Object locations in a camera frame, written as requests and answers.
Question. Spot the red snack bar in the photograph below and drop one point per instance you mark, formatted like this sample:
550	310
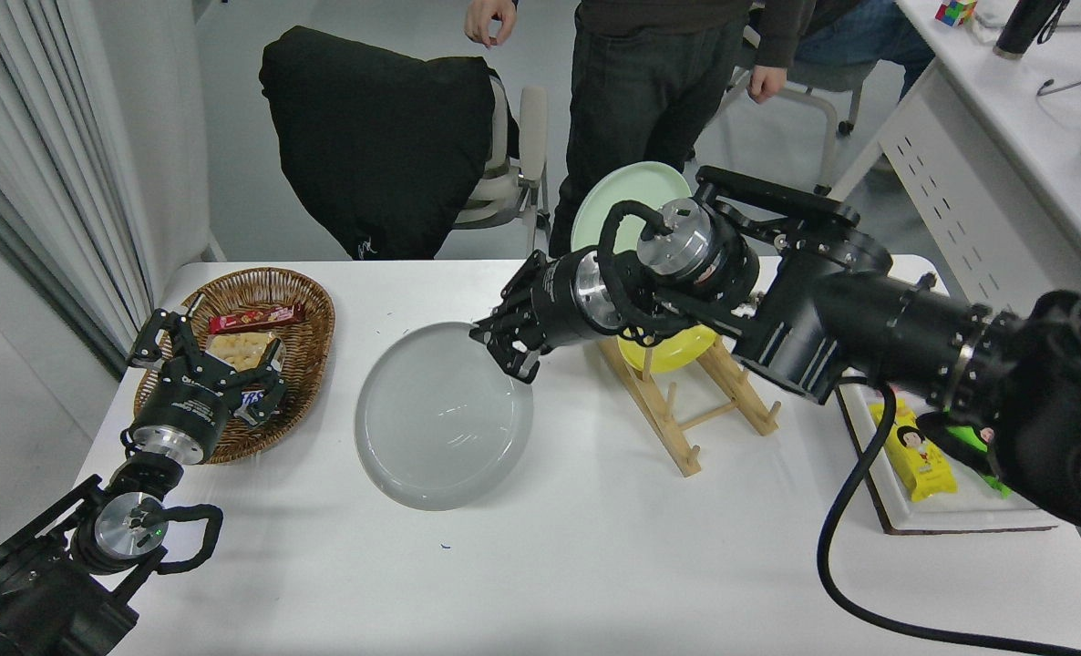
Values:
258	319

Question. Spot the yellow snack pack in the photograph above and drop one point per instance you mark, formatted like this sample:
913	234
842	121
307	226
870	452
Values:
923	465

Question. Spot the green snack pack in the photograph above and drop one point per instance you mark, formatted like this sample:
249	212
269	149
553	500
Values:
964	435

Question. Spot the colourful puzzle cube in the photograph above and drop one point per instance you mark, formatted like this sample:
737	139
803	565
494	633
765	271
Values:
955	11

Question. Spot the white office chair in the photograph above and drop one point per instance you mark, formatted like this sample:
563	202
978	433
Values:
531	128

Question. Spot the black bottle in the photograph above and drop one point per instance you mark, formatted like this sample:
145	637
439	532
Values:
1019	27

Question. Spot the grey office chair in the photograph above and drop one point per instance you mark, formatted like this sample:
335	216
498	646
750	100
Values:
832	75

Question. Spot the person's left hand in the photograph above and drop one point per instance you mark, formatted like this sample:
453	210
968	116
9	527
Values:
768	84

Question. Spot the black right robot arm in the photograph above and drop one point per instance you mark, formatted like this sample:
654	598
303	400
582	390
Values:
869	310

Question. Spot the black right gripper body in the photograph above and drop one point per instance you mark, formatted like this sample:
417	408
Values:
559	301

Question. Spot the standing person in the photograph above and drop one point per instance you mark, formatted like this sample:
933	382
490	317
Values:
650	91

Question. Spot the white pleated curtain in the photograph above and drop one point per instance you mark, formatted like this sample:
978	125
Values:
30	137

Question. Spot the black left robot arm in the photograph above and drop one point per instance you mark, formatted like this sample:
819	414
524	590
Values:
39	592

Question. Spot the wooden plate rack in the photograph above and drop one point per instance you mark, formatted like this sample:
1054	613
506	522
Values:
677	446

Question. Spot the white rectangular tray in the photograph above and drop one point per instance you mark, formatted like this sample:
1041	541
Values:
978	507

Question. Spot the person's right hand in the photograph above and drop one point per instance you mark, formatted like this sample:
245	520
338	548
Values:
493	20

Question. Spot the clear bag of pale snacks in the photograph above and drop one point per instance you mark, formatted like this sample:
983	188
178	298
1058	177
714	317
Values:
240	351

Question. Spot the brown wicker basket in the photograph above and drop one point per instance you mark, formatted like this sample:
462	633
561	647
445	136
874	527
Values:
308	301

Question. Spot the pale green plate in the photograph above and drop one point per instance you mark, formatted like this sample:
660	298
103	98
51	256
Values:
627	182

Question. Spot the grey plate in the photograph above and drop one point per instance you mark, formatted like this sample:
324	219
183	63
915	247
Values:
431	428

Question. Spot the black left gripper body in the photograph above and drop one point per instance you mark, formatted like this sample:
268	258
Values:
185	405

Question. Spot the black jacket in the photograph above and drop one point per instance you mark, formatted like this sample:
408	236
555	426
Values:
376	137

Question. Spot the blue chocolate bar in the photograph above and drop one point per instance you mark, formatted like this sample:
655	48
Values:
253	399

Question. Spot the seated person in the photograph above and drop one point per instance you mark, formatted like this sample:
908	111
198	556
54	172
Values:
869	41

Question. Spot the yellow plate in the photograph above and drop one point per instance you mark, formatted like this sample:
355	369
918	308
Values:
677	351

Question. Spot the white desk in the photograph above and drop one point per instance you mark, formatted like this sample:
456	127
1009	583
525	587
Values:
1005	109

